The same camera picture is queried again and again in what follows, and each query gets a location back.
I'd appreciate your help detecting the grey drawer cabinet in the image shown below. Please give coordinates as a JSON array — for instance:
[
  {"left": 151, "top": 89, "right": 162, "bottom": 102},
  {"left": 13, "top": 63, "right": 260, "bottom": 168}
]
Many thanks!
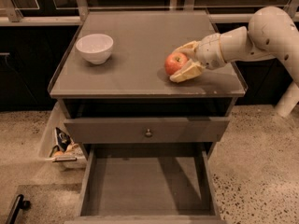
[{"left": 47, "top": 10, "right": 249, "bottom": 224}]

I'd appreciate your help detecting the black handle bottom left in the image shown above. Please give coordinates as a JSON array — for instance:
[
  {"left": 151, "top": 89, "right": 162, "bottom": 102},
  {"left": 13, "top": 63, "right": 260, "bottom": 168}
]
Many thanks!
[{"left": 6, "top": 194, "right": 31, "bottom": 224}]

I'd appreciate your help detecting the metal railing frame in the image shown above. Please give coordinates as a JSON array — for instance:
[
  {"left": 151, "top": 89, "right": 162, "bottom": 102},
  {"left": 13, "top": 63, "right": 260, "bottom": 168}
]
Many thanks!
[{"left": 0, "top": 0, "right": 299, "bottom": 27}]

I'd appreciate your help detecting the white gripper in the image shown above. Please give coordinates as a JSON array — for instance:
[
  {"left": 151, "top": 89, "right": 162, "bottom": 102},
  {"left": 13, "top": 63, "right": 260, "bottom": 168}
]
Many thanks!
[{"left": 170, "top": 33, "right": 226, "bottom": 83}]

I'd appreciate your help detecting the snack bag in bin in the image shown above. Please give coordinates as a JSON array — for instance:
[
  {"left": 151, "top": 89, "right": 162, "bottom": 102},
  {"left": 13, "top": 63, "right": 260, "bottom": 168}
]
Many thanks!
[{"left": 54, "top": 127, "right": 71, "bottom": 152}]

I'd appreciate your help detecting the closed top drawer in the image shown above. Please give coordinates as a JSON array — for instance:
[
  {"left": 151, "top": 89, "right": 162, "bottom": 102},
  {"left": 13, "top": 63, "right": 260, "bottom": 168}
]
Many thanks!
[{"left": 64, "top": 117, "right": 229, "bottom": 144}]

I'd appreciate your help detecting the round metal drawer knob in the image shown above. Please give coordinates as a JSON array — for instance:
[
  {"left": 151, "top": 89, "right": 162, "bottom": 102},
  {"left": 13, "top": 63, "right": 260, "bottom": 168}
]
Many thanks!
[{"left": 145, "top": 129, "right": 152, "bottom": 137}]

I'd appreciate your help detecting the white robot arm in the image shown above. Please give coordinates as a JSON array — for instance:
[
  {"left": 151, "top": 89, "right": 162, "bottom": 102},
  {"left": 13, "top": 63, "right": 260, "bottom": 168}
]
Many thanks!
[{"left": 170, "top": 7, "right": 299, "bottom": 117}]

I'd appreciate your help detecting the open middle drawer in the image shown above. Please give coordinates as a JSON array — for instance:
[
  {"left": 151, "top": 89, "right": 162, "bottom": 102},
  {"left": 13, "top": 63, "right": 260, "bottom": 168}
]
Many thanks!
[{"left": 65, "top": 144, "right": 229, "bottom": 224}]

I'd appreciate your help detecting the red apple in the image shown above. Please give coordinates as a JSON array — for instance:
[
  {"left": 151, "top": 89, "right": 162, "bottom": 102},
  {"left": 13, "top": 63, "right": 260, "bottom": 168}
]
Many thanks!
[{"left": 164, "top": 52, "right": 188, "bottom": 76}]

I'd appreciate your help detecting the white ceramic bowl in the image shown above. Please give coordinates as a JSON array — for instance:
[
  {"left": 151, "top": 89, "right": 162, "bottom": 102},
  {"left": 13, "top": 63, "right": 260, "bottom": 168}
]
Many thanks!
[{"left": 76, "top": 34, "right": 114, "bottom": 64}]

